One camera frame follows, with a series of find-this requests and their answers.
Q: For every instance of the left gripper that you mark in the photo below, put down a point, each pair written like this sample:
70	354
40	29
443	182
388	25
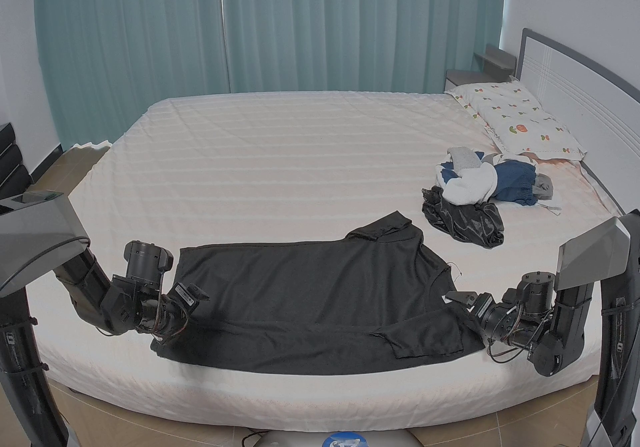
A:
172	317

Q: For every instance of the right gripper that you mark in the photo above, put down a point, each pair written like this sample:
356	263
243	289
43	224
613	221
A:
497	322

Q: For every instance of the black T-shirt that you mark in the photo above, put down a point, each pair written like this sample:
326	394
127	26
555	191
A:
300	285

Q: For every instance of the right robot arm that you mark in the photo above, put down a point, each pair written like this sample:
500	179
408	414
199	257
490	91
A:
595	250

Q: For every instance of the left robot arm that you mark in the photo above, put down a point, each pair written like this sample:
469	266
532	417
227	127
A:
40	235

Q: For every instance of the pile of clothes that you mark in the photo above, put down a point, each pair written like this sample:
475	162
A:
475	185

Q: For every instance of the bed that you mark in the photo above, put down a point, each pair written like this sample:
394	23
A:
300	145

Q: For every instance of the black shiny garment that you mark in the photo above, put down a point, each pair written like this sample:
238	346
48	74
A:
465	220

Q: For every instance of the white printed pillow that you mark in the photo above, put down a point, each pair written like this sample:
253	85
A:
520	118

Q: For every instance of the grey bedside table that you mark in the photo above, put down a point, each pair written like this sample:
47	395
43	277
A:
482	64

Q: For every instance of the blue-green curtain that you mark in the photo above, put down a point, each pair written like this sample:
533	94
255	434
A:
135	35
360	10

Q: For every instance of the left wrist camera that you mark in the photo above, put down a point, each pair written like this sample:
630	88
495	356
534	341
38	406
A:
185	296

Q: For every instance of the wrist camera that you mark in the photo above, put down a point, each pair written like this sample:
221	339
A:
484	307
185	296

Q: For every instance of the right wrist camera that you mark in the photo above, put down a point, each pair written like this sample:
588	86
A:
484	307

